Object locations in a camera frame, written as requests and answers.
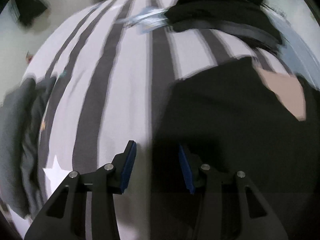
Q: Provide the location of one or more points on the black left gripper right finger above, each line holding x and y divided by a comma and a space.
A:
227, 205

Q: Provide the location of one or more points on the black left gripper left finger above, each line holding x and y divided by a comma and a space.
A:
63, 215

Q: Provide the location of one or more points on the black garment with pink lining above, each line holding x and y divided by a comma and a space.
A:
237, 116

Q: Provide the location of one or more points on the pile of black clothes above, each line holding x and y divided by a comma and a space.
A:
244, 19

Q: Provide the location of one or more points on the grey pillow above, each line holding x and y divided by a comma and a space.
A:
22, 113

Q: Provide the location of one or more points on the striped white grey duvet cover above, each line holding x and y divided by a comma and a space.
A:
111, 80

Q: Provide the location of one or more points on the black jacket hanging on wall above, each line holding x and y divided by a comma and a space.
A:
26, 11

